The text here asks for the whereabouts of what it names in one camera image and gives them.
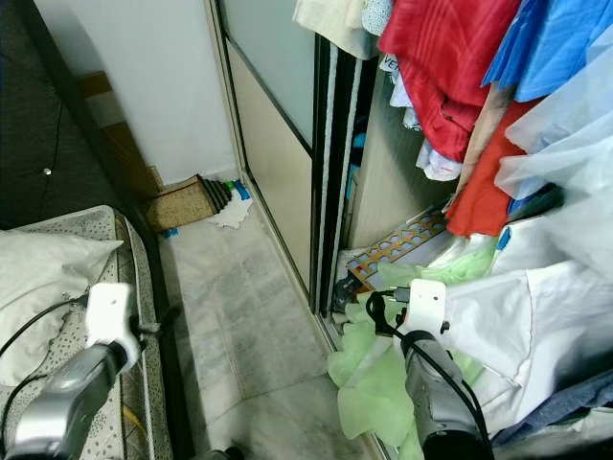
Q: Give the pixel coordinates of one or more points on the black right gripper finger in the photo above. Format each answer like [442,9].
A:
[374,311]

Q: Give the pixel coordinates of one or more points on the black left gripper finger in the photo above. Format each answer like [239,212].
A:
[170,315]

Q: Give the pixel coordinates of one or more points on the white pillow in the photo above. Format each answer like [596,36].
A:
[38,287]

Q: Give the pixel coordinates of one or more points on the orange foam puzzle mat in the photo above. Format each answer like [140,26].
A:
[393,244]

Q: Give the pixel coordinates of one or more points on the light green fabric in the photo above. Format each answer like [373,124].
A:
[364,383]

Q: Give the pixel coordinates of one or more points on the grey patterned mattress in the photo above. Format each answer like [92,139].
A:
[115,230]

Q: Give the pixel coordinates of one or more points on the brown doormat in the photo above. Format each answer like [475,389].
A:
[177,203]

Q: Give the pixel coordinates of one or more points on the white crumpled tissue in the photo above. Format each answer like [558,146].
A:
[232,213]

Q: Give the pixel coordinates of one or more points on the white shirt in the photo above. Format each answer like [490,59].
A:
[517,307]

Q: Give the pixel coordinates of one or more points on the orange red garment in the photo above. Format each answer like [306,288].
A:
[484,196]

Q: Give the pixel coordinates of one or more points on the beige wooden wardrobe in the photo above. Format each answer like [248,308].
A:
[393,163]

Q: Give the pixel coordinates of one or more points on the small blue green object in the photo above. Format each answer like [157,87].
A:
[238,190]

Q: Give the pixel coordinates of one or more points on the robot left leg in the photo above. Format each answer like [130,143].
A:
[220,453]

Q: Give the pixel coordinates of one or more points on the white printed garment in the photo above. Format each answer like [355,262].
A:
[436,163]

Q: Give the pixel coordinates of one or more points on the beige sliding wardrobe door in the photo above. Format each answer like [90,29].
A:
[268,163]

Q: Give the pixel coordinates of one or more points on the tan garment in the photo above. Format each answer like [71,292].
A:
[479,125]

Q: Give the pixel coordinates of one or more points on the blue denim garment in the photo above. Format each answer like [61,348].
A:
[565,407]

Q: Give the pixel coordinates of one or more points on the clear plastic bag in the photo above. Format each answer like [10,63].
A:
[565,163]

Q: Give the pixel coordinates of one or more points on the cream garment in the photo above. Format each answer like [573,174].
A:
[330,19]

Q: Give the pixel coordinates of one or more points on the white dotted garment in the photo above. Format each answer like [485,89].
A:
[378,10]

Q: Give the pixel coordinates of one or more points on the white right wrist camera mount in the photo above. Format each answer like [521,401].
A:
[426,302]

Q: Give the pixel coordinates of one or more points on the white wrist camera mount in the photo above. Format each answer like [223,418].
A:
[110,307]
[426,302]

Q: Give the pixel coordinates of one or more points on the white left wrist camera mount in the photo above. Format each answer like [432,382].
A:
[110,307]

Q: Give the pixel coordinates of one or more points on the black bed frame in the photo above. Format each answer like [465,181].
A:
[174,402]

